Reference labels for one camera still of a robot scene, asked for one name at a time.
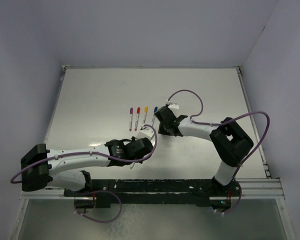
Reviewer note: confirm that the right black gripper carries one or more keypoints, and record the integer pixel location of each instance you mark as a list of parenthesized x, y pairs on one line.
[(162, 130)]

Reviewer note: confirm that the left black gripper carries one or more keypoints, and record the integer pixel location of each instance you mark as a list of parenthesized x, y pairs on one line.
[(133, 139)]

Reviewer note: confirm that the blue pen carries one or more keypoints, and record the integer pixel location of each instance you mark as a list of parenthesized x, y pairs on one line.
[(153, 119)]

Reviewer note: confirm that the yellow pen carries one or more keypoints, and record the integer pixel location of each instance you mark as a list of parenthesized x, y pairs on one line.
[(144, 118)]

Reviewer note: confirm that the red pen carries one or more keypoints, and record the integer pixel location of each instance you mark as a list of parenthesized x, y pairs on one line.
[(136, 121)]

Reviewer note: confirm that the purple pen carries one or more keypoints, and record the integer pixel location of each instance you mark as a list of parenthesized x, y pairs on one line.
[(130, 122)]

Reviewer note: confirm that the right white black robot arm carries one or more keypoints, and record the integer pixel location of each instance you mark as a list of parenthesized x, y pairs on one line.
[(230, 141)]

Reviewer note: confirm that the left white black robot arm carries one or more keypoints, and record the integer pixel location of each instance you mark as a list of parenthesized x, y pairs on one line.
[(65, 168)]

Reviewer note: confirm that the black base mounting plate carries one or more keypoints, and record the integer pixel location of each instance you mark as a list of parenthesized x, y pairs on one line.
[(198, 192)]

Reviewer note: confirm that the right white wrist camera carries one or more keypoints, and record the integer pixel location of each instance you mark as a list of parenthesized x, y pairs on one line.
[(172, 105)]

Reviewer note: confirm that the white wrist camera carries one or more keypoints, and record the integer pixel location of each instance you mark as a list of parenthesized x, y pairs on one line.
[(146, 133), (172, 105)]

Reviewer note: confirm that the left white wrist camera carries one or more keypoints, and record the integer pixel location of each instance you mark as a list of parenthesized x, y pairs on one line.
[(146, 133)]

